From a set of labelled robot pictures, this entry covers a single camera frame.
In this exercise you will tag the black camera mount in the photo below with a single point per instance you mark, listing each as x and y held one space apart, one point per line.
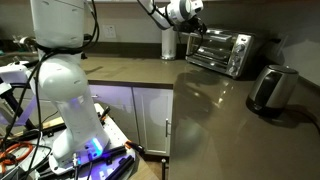
84 56

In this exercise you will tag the white paper towel roll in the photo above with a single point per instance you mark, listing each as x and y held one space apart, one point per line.
169 46

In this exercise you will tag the wooden strip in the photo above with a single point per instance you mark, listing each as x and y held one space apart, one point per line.
53 122

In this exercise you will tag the stainless steel toaster oven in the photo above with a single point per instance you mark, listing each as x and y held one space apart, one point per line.
246 56

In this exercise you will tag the foil covered oven tray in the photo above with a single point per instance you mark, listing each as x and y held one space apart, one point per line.
213 52

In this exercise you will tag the black metal post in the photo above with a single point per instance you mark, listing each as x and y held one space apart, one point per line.
163 170

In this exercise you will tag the black aluminium rail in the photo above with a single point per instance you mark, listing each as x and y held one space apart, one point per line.
111 153
121 166

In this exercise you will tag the black hand tool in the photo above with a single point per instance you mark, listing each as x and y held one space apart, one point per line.
105 113

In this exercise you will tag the white box device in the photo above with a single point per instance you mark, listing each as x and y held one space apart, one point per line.
13 71

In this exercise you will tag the stainless steel electric kettle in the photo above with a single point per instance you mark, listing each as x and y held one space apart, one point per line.
271 88

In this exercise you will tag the white wall outlet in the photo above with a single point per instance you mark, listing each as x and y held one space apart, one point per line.
109 31

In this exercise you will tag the orange black clamp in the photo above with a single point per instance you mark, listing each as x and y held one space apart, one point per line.
135 147

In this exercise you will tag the silver oven knob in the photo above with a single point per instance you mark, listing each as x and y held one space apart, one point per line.
235 59
232 69
239 47

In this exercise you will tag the white lower cabinet door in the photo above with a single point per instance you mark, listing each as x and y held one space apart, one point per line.
151 120
113 110

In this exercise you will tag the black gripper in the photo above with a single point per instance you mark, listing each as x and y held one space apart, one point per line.
192 26

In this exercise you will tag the white perforated robot table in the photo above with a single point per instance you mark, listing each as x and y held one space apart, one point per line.
115 133

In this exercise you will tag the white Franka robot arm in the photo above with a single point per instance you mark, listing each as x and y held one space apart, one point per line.
70 100

